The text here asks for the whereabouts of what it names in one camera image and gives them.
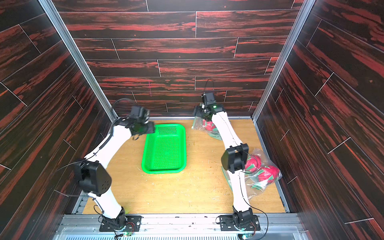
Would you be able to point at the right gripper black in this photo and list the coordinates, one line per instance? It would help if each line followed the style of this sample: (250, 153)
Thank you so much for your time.
(198, 112)

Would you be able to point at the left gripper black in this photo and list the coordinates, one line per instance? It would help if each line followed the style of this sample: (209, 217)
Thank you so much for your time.
(151, 128)

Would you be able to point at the clear zip-top bag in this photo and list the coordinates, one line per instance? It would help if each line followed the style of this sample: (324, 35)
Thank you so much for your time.
(233, 167)
(197, 124)

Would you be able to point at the red dragon fruit toy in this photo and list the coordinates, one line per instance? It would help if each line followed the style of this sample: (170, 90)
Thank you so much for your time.
(208, 126)

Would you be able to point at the green perforated plastic tray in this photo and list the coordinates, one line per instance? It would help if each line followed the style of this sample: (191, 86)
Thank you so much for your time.
(165, 150)

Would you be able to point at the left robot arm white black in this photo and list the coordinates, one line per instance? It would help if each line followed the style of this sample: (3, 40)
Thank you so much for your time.
(91, 172)

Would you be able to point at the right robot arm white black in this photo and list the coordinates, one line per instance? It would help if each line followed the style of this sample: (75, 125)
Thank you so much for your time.
(241, 206)

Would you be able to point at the dragon fruit in near bag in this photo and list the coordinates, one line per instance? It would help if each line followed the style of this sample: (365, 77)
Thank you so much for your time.
(261, 172)

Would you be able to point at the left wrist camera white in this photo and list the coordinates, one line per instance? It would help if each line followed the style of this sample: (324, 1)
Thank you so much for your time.
(140, 114)

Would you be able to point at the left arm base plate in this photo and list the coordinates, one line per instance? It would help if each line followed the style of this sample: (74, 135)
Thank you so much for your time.
(128, 224)

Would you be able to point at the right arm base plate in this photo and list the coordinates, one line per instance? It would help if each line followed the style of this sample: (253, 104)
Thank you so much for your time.
(229, 223)

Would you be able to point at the aluminium front rail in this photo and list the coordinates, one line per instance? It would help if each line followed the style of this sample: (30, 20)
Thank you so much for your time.
(183, 227)

